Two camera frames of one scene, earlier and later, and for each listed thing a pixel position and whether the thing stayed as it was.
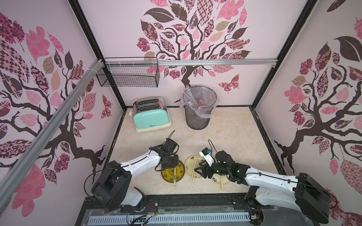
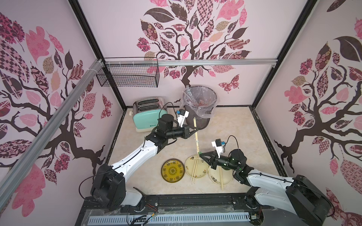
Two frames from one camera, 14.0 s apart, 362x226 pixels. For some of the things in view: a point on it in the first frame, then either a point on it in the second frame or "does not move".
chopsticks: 175,176 -> 197,145
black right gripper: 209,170 -> 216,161
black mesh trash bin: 199,102 does not move
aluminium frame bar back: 192,61 does not move
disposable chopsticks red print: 222,182 does not move
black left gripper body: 172,162 -> 185,131
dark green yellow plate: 168,174 does not move
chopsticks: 194,167 does not move
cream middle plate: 190,165 does not move
